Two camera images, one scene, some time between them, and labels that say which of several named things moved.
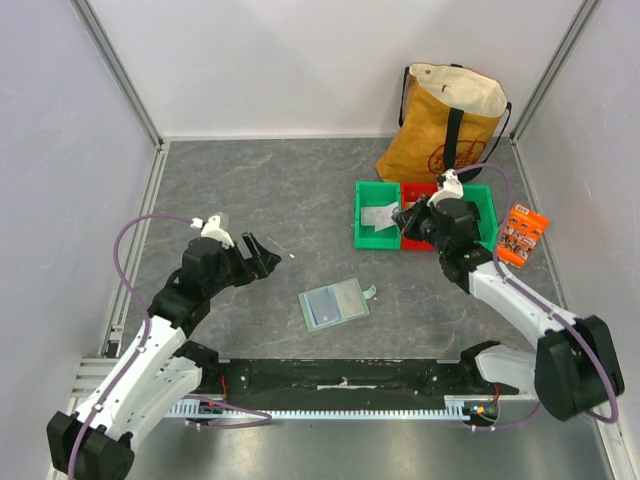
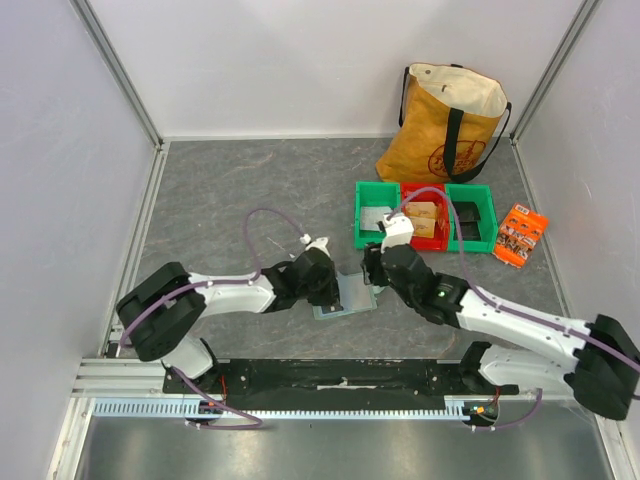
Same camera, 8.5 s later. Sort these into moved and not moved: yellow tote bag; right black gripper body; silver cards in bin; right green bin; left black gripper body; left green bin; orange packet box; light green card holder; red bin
Moved: right black gripper body; left black gripper body; light green card holder
Not moved: orange packet box; yellow tote bag; red bin; left green bin; right green bin; silver cards in bin
